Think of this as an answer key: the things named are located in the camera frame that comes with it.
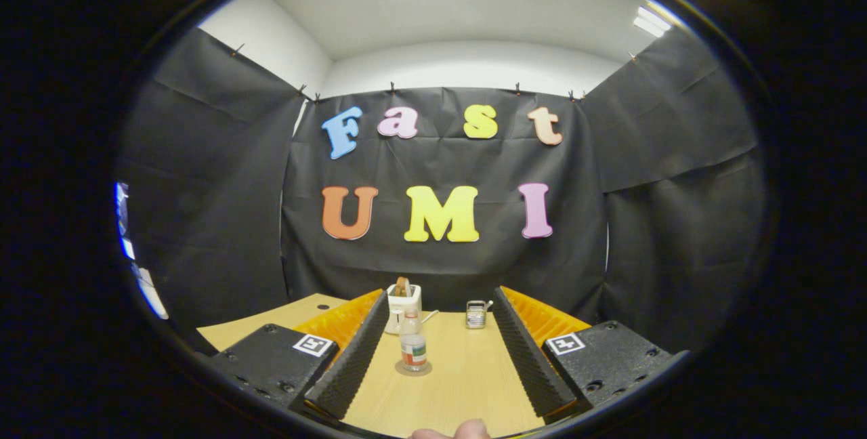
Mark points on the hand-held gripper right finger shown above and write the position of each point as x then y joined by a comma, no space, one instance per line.
525,358

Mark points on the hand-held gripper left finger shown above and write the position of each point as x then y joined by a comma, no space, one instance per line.
359,358

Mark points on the round brown coaster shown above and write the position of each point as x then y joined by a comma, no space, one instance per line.
401,371

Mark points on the white toaster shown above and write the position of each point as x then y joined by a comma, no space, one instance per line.
394,310

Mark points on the wooden table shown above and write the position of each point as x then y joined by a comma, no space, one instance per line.
467,385

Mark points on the brown bread slice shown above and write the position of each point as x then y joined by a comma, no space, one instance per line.
403,286

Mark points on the black backdrop cloth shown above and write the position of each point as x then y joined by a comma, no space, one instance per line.
440,269

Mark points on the bright window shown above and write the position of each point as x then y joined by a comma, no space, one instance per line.
150,293

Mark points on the small ceiling light panel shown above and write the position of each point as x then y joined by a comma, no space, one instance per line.
651,22

